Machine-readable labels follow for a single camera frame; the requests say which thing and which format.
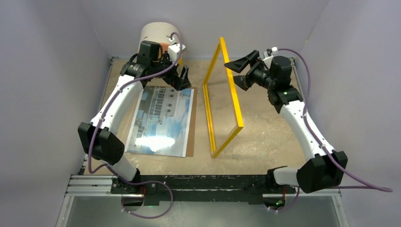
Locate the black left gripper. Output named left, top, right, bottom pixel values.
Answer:
left=151, top=51, right=191, bottom=90

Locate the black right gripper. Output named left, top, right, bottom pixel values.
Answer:
left=225, top=51, right=277, bottom=91

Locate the yellow picture frame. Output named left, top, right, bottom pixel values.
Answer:
left=202, top=37, right=244, bottom=158

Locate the glossy building photo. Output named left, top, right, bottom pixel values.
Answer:
left=124, top=86, right=195, bottom=158

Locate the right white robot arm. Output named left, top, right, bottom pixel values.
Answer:
left=224, top=50, right=348, bottom=193

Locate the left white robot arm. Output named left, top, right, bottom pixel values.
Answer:
left=78, top=53, right=191, bottom=193

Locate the round pastel drawer cabinet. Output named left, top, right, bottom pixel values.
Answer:
left=136, top=22, right=183, bottom=64

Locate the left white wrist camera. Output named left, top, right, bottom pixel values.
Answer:
left=167, top=43, right=186, bottom=61

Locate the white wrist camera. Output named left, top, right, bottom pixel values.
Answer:
left=263, top=47, right=278, bottom=61
left=167, top=43, right=186, bottom=61

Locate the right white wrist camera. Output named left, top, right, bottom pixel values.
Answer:
left=263, top=47, right=278, bottom=61

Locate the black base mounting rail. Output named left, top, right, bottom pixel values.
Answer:
left=111, top=175, right=296, bottom=206

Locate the aluminium extrusion frame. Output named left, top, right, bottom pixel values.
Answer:
left=58, top=60, right=348, bottom=227

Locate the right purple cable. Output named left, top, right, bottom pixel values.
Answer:
left=268, top=47, right=393, bottom=214

